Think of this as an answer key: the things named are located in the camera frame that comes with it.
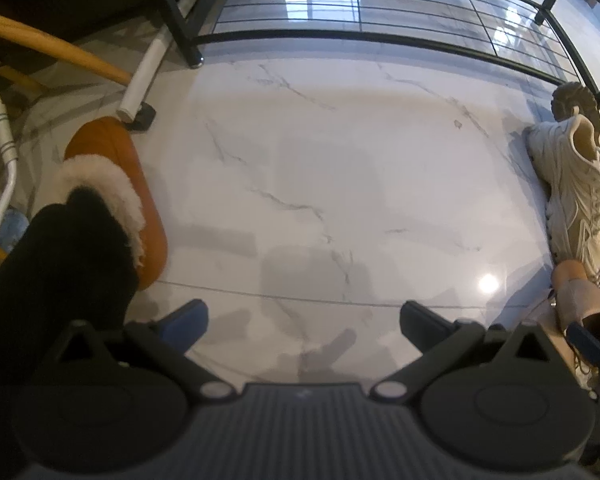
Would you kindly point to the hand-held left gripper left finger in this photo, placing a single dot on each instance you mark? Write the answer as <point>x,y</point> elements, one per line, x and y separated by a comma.
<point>185,321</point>

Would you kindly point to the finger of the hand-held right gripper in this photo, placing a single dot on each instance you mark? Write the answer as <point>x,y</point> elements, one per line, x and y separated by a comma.
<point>587,341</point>

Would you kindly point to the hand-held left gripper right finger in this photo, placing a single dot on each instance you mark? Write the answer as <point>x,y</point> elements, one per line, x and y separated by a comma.
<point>421,324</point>

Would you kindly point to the pink beige shoe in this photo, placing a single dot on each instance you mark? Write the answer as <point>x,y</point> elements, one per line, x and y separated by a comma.
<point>577,295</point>

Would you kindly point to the black metal shoe rack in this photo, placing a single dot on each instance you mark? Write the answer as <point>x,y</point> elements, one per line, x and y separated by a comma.
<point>182,30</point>

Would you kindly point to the person's left leg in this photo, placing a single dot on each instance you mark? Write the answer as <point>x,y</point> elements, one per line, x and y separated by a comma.
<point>55,270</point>

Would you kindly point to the white laced sneaker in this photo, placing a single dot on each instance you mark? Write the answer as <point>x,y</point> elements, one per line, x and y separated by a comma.
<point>565,170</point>

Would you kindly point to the brown fur-lined slipper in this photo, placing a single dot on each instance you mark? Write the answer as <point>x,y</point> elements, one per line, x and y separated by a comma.
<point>110,140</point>

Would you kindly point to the light blue cloth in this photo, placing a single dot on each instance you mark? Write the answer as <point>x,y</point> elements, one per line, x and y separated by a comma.
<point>12,225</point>

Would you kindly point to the black rubber tube foot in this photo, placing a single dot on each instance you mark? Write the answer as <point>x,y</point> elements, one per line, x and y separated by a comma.
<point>144,116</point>

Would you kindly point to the beige ridged sole sneaker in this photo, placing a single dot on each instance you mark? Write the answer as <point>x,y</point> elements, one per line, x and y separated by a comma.
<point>572,100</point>

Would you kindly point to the white metal tube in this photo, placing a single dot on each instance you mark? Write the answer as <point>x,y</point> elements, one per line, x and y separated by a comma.
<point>150,60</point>

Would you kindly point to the white tube with grey bands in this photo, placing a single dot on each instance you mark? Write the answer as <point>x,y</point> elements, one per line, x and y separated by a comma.
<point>2,130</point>

